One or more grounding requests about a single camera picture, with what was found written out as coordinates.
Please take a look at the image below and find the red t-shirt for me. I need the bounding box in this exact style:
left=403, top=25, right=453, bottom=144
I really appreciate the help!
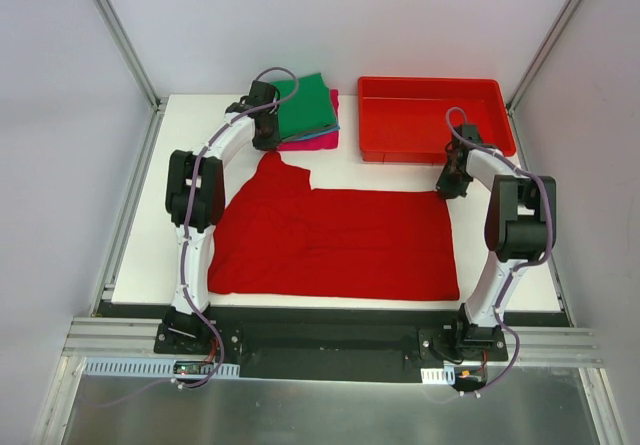
left=207, top=152, right=460, bottom=302

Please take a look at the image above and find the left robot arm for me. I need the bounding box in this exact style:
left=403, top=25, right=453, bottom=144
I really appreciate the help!
left=154, top=80, right=280, bottom=354

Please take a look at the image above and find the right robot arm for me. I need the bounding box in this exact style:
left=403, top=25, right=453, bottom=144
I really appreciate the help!
left=430, top=123, right=557, bottom=364

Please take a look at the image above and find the green folded t-shirt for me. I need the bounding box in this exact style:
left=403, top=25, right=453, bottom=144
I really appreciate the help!
left=277, top=73, right=337, bottom=142

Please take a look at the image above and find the pink folded t-shirt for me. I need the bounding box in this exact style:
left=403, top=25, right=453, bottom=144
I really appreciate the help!
left=277, top=88, right=340, bottom=153

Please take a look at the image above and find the red plastic bin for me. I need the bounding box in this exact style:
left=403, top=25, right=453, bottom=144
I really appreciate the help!
left=358, top=76, right=516, bottom=165

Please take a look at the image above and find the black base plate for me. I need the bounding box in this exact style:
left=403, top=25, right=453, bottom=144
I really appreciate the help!
left=94, top=300, right=521, bottom=385

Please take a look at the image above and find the right white cable duct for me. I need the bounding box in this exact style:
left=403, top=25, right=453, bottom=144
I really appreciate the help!
left=420, top=367, right=456, bottom=386

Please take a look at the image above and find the white cable duct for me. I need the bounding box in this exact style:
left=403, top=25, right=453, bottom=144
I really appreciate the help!
left=84, top=358, right=240, bottom=380
left=420, top=367, right=456, bottom=386

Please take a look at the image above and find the left aluminium frame post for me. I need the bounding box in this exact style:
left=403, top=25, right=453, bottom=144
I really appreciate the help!
left=92, top=0, right=163, bottom=110

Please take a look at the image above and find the aluminium frame post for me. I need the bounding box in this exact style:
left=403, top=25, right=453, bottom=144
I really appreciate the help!
left=92, top=0, right=163, bottom=110
left=506, top=0, right=584, bottom=116

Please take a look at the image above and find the right aluminium frame post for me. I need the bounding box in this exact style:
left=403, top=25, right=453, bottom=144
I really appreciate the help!
left=506, top=0, right=584, bottom=116

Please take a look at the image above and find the aluminium front rail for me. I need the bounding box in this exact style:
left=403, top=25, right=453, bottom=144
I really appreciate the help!
left=62, top=317, right=605, bottom=368

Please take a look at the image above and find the left white cable duct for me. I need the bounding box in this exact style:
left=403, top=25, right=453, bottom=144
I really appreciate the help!
left=84, top=358, right=240, bottom=380

